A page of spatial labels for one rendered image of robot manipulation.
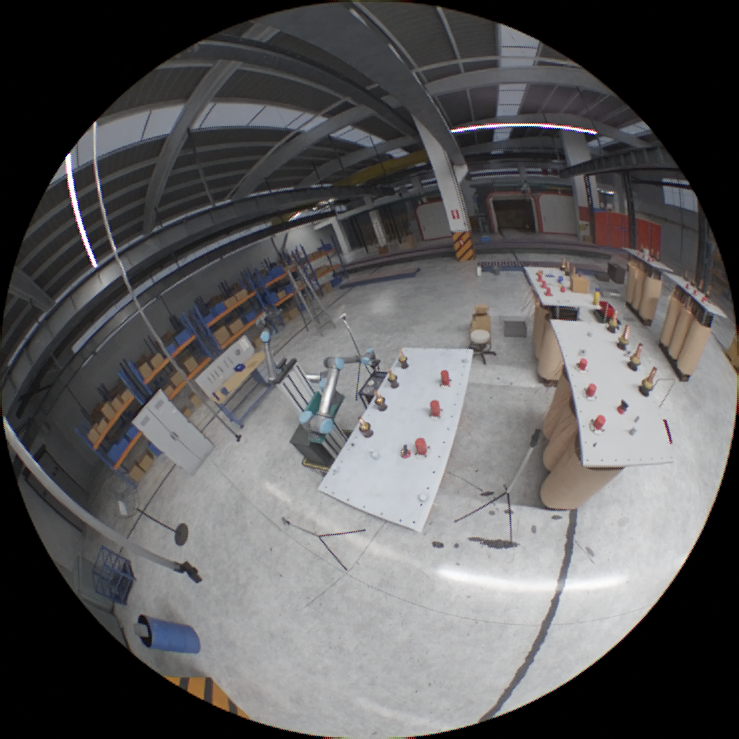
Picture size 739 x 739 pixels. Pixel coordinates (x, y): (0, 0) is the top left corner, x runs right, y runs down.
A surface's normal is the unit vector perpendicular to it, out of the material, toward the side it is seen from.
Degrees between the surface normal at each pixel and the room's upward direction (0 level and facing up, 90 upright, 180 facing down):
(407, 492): 0
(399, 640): 0
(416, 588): 0
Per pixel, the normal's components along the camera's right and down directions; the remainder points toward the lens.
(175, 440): 0.84, 0.06
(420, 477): -0.31, -0.76
